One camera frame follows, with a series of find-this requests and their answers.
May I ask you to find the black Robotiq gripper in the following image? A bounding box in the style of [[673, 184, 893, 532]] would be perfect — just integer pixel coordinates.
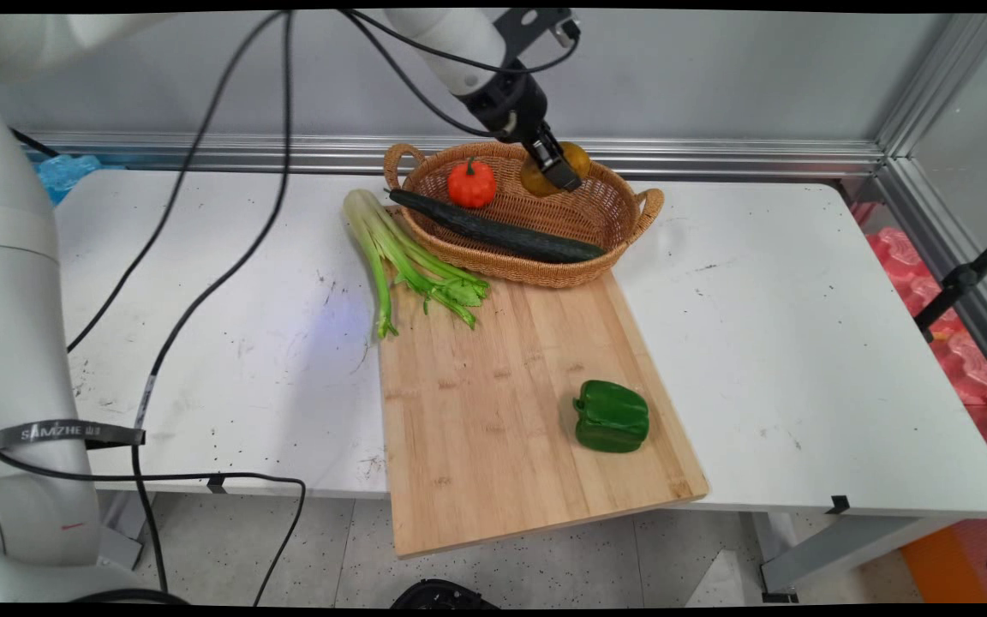
[[458, 69, 585, 194]]

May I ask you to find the yellow-brown toy potato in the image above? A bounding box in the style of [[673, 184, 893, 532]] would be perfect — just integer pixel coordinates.
[[519, 141, 592, 199]]

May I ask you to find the woven wicker basket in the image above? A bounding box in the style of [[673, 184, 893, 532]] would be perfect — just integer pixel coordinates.
[[383, 141, 666, 290]]

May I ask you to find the orange toy pumpkin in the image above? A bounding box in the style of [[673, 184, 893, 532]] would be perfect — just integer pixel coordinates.
[[447, 158, 498, 210]]

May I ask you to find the dark green cucumber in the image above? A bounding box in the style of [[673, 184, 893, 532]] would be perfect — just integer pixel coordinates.
[[387, 188, 607, 265]]

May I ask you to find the green celery bunch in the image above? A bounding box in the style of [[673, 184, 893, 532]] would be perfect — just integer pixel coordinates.
[[343, 189, 492, 341]]

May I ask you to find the bamboo cutting board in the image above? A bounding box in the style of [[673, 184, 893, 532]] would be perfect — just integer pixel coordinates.
[[378, 206, 710, 560]]

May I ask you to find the green bell pepper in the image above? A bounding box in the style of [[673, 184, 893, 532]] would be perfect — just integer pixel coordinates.
[[573, 380, 651, 454]]

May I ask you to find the black tripod stand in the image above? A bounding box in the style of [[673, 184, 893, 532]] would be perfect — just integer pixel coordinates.
[[913, 220, 987, 344]]

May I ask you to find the pink foam padding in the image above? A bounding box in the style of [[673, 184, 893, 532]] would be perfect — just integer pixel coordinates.
[[864, 226, 987, 408]]

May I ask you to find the black round floor object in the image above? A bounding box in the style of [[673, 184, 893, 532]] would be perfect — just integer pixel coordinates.
[[390, 578, 501, 610]]

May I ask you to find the grey table leg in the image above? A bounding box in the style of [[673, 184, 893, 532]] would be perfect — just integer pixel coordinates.
[[751, 511, 961, 604], [96, 490, 158, 572]]

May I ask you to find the blue foam padding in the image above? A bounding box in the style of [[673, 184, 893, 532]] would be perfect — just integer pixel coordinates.
[[36, 153, 102, 207]]

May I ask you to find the orange floor object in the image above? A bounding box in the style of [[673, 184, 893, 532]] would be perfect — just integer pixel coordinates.
[[899, 521, 987, 605]]

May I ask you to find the horizontal aluminium frame rail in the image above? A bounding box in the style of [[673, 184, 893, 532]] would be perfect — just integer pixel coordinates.
[[18, 130, 887, 182]]

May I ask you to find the thick black gripper cable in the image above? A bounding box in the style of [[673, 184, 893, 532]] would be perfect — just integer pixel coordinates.
[[129, 10, 494, 595]]

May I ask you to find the thin black camera cable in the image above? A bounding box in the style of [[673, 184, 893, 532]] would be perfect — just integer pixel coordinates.
[[67, 10, 582, 354]]

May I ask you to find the angled aluminium frame rail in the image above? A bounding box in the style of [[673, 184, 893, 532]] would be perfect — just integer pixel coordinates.
[[874, 13, 987, 399]]

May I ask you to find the black cable on floor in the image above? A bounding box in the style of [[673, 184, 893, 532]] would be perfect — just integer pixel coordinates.
[[0, 450, 308, 607]]

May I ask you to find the black velcro cable strap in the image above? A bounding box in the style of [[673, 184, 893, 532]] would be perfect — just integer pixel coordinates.
[[0, 419, 147, 460]]

